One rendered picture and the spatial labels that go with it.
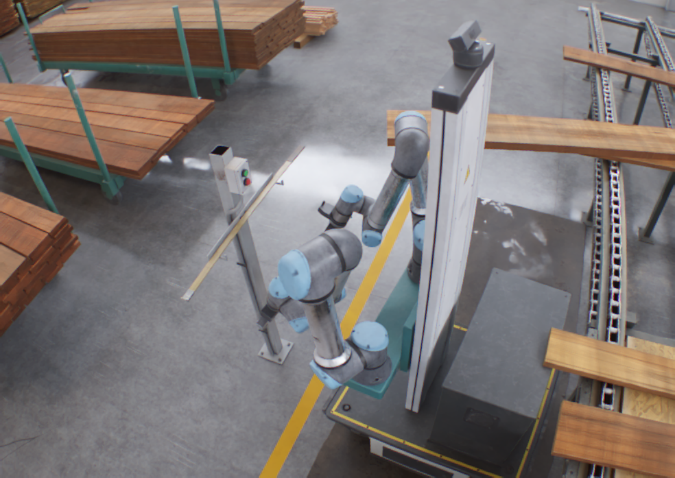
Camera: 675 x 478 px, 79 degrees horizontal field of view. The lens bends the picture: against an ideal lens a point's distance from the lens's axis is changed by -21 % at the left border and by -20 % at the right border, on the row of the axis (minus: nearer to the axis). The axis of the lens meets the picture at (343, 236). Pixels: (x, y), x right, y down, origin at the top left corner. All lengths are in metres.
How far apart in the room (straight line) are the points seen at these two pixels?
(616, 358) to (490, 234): 1.72
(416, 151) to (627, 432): 1.17
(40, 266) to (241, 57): 2.55
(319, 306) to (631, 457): 1.09
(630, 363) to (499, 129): 1.37
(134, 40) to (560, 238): 4.30
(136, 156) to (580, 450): 3.12
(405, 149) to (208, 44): 3.24
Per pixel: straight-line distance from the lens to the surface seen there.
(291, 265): 1.24
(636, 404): 1.81
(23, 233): 3.09
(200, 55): 4.75
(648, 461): 1.69
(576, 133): 2.72
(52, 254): 3.02
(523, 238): 3.31
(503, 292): 1.87
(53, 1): 11.93
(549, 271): 3.17
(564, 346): 1.76
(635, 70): 3.94
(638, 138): 2.90
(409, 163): 1.64
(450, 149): 1.09
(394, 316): 1.91
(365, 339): 1.57
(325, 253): 1.26
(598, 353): 1.79
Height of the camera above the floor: 2.28
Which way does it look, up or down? 45 degrees down
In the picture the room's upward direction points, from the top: 5 degrees counter-clockwise
